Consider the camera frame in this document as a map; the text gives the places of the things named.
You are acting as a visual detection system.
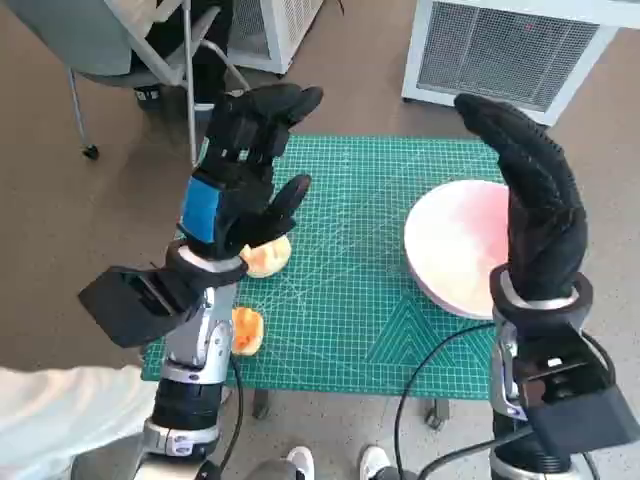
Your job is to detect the person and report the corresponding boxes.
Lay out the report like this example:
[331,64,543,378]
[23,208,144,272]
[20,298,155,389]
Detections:
[107,0,251,124]

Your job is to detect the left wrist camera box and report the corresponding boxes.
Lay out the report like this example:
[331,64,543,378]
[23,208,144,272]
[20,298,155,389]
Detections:
[77,267,201,349]

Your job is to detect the left bare black robot hand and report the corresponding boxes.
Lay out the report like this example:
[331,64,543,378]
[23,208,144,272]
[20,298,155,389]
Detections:
[177,83,325,261]

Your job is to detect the long toy bread loaf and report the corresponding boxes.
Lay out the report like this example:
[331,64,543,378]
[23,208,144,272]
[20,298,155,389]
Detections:
[230,306,266,356]

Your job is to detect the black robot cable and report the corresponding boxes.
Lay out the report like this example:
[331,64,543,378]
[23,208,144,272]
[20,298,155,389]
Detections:
[212,349,246,476]
[393,322,501,480]
[418,432,531,480]

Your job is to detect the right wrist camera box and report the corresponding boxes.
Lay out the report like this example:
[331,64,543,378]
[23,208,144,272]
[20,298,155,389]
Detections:
[512,322,634,459]

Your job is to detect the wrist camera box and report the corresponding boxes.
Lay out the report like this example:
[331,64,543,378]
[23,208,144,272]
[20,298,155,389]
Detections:
[512,322,634,459]
[77,267,201,349]

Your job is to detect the small white mesh cabinet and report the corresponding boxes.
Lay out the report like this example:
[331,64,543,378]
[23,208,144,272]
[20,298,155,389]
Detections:
[227,0,324,75]

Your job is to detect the grey table leg caster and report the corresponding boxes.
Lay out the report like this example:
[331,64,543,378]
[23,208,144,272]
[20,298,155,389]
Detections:
[424,399,449,429]
[252,389,272,420]

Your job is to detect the white fabric cover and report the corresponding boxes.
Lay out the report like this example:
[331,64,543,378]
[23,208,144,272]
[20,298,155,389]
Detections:
[0,364,156,480]

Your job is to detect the large white mesh cabinet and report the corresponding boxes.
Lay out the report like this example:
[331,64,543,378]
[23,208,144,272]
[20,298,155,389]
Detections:
[401,0,621,127]

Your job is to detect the round toy bread bun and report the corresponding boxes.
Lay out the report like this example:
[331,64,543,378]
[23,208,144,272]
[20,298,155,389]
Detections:
[238,234,293,280]

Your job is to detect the pink bowl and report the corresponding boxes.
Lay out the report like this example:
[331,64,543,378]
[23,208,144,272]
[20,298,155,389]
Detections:
[403,180,511,321]

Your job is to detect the green cutting mat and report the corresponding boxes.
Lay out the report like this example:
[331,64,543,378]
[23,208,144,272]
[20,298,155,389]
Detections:
[140,133,511,401]

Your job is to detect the right black gloved robot hand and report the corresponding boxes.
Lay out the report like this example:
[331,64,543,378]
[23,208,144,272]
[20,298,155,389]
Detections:
[453,93,589,304]

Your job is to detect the grey chair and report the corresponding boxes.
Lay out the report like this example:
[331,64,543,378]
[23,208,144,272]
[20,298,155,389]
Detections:
[7,0,251,161]

